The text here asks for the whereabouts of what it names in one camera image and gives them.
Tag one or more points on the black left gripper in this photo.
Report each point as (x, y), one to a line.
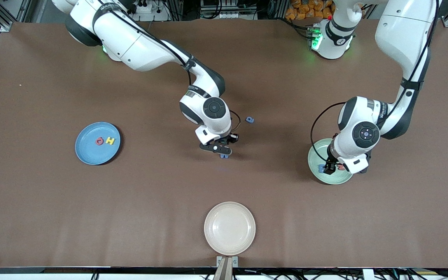
(330, 165)

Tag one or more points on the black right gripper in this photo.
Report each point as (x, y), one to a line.
(228, 138)

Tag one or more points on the blue foam lowercase m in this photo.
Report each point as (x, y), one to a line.
(319, 168)

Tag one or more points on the pink foam lowercase m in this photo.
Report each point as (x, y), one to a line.
(341, 168)

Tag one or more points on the blue foam lowercase p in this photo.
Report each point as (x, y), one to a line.
(248, 121)

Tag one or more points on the yellow foam uppercase H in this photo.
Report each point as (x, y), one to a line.
(110, 140)

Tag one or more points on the pink foam letter Q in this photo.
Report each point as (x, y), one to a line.
(97, 141)

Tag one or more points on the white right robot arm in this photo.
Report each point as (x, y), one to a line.
(138, 44)

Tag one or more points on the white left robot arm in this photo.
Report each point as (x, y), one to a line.
(403, 35)

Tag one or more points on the green plate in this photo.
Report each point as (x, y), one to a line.
(336, 179)

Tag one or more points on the beige plate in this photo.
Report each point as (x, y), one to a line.
(230, 228)

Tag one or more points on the blue plate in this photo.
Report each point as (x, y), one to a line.
(91, 153)

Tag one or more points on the electronics rack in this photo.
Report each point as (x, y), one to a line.
(228, 9)

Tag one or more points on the orange packets pile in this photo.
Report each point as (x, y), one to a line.
(305, 9)

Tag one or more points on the white power strip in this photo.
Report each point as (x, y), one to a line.
(142, 7)

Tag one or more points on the brown table cover sheet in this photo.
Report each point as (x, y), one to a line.
(53, 214)

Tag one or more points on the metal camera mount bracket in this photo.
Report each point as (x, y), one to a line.
(227, 272)

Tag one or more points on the black table edge rail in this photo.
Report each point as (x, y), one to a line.
(91, 270)

